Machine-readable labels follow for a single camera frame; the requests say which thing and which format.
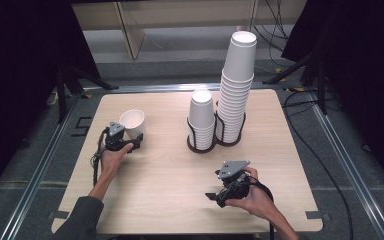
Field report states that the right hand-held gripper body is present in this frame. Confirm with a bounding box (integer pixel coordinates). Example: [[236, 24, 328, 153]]
[[214, 160, 252, 208]]

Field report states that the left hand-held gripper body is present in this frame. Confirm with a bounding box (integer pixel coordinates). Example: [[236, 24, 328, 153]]
[[101, 121, 138, 153]]

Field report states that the white paper cup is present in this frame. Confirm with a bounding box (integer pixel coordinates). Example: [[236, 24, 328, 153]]
[[118, 109, 147, 141]]

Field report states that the dark wooden cup holder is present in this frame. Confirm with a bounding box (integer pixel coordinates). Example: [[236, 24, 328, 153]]
[[186, 101, 247, 155]]

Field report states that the tall stack of white cups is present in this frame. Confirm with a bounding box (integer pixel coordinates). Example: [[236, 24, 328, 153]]
[[215, 30, 258, 144]]

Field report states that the person's left hand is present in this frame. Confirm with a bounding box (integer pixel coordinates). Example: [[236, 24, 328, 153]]
[[99, 142, 135, 180]]

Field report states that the person's right hand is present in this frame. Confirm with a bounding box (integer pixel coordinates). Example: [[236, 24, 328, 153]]
[[234, 166, 282, 222]]

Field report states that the black metal stand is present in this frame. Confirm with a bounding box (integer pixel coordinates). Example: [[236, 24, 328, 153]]
[[55, 63, 120, 124], [262, 49, 330, 116]]

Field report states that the short stack of white cups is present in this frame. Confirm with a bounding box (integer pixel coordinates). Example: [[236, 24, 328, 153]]
[[187, 88, 216, 151]]

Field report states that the black curtain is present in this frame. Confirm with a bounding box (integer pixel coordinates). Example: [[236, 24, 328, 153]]
[[0, 0, 102, 208], [281, 0, 384, 201]]

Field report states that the light wooden furniture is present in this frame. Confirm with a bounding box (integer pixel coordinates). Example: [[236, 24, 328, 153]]
[[71, 0, 308, 61]]

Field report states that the left hand-held gripper cable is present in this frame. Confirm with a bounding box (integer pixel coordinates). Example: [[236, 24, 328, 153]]
[[91, 128, 110, 186]]

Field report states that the hand-held gripper cable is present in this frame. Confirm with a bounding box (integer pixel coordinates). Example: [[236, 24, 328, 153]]
[[91, 128, 110, 186], [246, 175, 276, 240]]

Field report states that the right hand-held gripper cable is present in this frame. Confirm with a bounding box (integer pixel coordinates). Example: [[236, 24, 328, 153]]
[[246, 175, 276, 240]]

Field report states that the metal floor rail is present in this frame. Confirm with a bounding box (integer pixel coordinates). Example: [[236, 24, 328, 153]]
[[83, 82, 301, 95], [308, 92, 384, 240], [0, 93, 85, 240]]

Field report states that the long black floor cable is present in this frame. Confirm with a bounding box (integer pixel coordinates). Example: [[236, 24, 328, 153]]
[[281, 89, 354, 240]]

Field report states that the black cable bundle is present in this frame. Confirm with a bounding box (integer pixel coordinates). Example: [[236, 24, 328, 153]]
[[253, 0, 292, 52]]

